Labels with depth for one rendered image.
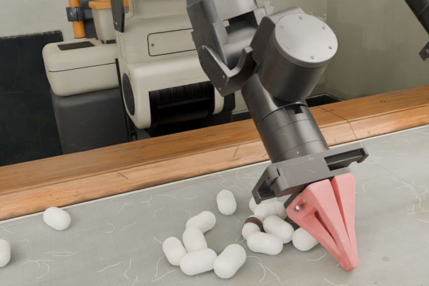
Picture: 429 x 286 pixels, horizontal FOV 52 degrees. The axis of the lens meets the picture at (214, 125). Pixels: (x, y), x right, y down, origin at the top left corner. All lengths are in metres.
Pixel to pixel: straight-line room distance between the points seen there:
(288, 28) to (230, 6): 0.09
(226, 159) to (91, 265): 0.24
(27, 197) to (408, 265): 0.42
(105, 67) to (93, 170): 0.71
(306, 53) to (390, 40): 2.25
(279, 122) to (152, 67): 0.61
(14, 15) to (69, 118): 1.18
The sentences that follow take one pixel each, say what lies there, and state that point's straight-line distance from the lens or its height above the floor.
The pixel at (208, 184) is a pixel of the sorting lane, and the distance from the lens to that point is 0.57.
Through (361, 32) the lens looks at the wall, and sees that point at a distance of 2.79.
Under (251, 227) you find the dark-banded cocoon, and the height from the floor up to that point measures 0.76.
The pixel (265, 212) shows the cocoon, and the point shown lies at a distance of 0.47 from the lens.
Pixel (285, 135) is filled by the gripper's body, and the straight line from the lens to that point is 0.42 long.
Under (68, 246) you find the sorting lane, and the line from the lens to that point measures 0.50.
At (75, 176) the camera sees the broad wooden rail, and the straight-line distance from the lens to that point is 0.59.
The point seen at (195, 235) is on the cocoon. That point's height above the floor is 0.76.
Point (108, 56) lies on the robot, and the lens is 1.27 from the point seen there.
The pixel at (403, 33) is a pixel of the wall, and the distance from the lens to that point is 2.56.
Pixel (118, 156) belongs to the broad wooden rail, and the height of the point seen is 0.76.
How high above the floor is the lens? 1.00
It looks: 20 degrees down
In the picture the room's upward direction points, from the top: 4 degrees counter-clockwise
